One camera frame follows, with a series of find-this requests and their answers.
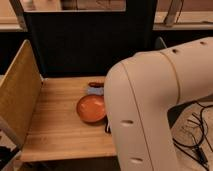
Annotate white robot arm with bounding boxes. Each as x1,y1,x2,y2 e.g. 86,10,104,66
104,37,213,171

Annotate orange ceramic bowl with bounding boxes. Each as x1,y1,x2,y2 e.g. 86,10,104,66
76,94,106,123

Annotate black back panel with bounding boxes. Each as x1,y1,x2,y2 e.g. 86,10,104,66
24,0,157,77

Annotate wooden side panel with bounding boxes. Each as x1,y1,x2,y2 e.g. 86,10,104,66
0,40,42,149

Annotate black cables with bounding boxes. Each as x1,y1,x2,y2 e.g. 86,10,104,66
172,101,213,167

